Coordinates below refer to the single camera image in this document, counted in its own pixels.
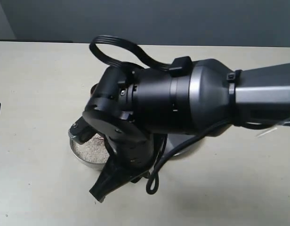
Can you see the brown wooden cup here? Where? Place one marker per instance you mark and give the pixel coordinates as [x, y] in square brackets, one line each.
[92, 90]

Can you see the round steel plate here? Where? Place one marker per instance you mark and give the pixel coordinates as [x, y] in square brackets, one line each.
[174, 140]

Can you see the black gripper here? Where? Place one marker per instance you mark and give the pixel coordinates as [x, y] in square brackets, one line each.
[133, 145]

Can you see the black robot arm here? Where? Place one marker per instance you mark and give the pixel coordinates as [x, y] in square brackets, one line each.
[147, 115]

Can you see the steel bowl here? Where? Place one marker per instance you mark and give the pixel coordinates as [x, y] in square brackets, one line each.
[88, 162]

